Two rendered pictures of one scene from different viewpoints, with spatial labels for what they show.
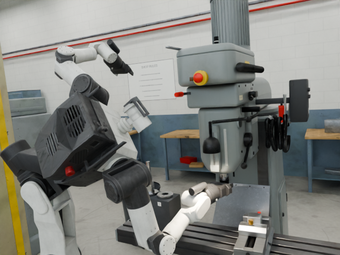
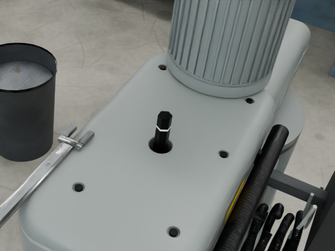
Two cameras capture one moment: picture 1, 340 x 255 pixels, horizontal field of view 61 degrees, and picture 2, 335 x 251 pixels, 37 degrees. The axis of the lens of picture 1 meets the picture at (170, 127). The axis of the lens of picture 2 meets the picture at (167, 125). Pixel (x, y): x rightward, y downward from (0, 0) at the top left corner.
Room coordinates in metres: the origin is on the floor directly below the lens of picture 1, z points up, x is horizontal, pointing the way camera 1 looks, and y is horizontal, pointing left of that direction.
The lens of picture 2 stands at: (0.85, -0.17, 2.42)
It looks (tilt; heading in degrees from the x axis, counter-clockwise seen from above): 42 degrees down; 351
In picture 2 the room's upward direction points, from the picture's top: 9 degrees clockwise
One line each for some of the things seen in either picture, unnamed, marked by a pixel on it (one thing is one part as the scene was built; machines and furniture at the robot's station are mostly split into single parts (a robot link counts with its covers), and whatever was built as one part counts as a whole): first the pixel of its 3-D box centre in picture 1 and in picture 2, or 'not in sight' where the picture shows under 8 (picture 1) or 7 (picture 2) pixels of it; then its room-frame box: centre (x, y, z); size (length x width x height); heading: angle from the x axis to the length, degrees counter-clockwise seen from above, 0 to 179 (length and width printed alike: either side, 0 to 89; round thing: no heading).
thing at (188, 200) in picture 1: (198, 196); not in sight; (1.24, -0.10, 1.24); 0.11 x 0.11 x 0.11; 47
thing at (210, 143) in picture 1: (211, 144); not in sight; (1.16, -0.16, 1.49); 0.07 x 0.07 x 0.06
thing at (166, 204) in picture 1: (159, 209); not in sight; (1.56, 0.10, 1.06); 0.22 x 0.12 x 0.20; 57
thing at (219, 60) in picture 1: (218, 67); (159, 173); (1.40, -0.25, 1.81); 0.47 x 0.26 x 0.16; 152
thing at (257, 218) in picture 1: (254, 220); not in sight; (1.32, -0.37, 1.07); 0.06 x 0.05 x 0.06; 65
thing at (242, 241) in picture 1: (254, 234); not in sight; (1.30, -0.36, 1.02); 0.35 x 0.15 x 0.11; 155
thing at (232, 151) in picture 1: (222, 138); not in sight; (1.39, -0.25, 1.47); 0.21 x 0.19 x 0.32; 62
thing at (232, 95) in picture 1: (222, 94); not in sight; (1.43, -0.27, 1.68); 0.34 x 0.24 x 0.10; 152
